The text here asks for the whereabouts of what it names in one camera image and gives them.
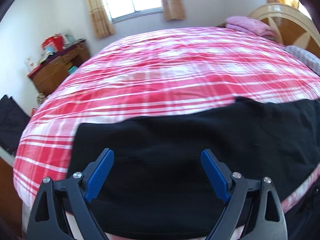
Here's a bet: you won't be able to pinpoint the red bag on floor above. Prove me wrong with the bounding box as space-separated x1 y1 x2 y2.
30 108 37 116

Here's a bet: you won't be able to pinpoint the teal boxes in desk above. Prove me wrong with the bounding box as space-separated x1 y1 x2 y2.
68 66 78 75

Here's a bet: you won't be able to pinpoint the black pants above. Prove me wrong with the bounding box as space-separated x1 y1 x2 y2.
67 97 319 239

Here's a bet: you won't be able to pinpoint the black folding chair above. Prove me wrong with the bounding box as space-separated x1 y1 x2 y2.
0 95 30 156

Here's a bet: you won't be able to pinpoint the beige curtain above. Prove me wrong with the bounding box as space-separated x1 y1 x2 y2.
162 0 185 21
86 0 115 38

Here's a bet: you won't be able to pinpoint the pink folded blanket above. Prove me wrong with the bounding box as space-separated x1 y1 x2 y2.
226 16 276 39

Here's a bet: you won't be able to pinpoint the striped grey pillow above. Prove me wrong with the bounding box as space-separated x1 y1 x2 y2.
284 45 320 75

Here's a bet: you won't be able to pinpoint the cream wooden headboard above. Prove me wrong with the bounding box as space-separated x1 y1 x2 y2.
248 3 319 56

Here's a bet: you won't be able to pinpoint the floral bag on floor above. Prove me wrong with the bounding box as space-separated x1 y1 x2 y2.
36 93 47 106

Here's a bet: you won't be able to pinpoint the brown wooden desk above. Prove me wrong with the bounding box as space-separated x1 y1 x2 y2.
28 39 90 96

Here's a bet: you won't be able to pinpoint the left beige curtain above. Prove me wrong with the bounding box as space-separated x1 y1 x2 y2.
86 0 115 38

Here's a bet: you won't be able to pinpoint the red gift bag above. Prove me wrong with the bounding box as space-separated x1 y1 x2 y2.
42 34 64 53

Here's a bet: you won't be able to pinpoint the right beige curtain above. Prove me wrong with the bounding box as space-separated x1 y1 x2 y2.
162 0 185 21

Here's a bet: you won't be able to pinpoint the red plaid bed sheet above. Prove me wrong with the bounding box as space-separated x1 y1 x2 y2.
13 27 319 208

